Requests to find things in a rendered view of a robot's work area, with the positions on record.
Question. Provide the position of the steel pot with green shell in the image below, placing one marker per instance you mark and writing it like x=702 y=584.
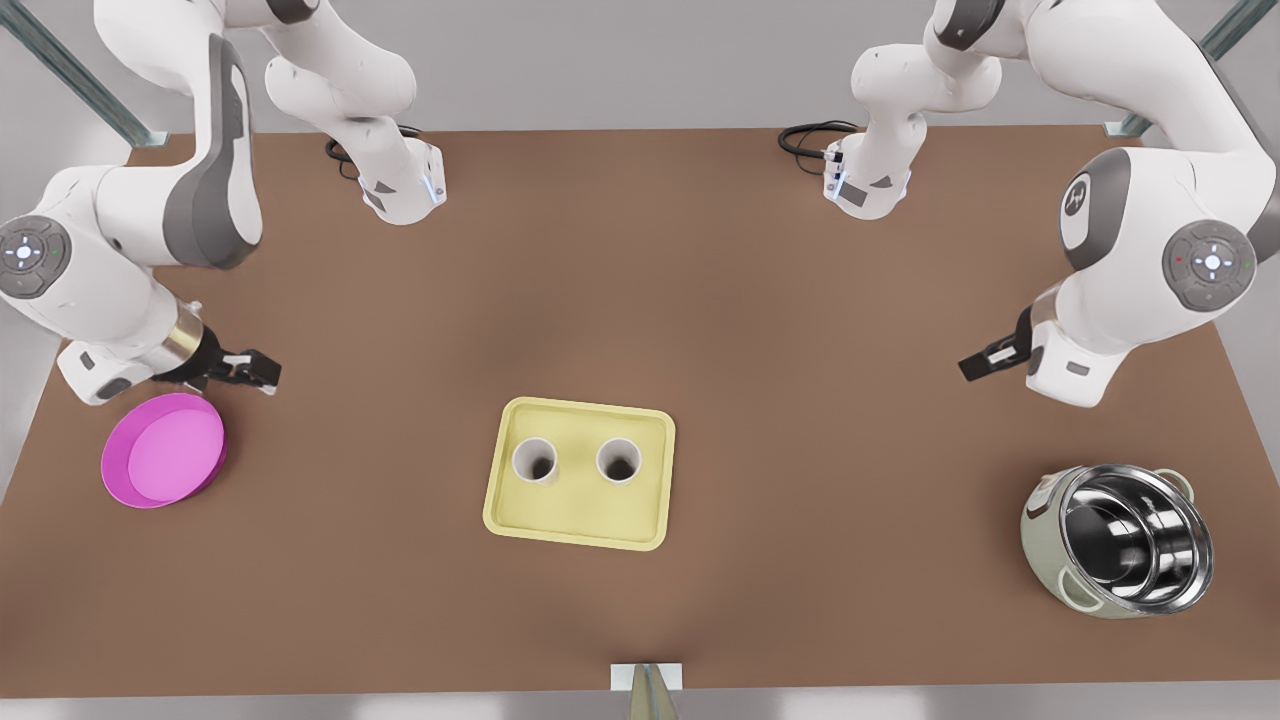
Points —
x=1125 y=540

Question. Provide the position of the silver frame post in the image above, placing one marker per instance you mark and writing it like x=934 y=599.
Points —
x=1215 y=45
x=80 y=80
x=648 y=690

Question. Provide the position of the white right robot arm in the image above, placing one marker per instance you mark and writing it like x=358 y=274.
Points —
x=200 y=190

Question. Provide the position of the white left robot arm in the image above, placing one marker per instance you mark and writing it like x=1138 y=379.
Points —
x=1150 y=200

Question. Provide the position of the white IKEA cup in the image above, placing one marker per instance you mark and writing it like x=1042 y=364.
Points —
x=619 y=461
x=535 y=461

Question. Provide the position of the pale yellow rectangular tray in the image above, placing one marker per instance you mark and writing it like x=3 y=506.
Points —
x=585 y=510

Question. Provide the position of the pink round bowl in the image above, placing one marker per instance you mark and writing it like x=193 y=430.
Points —
x=165 y=451

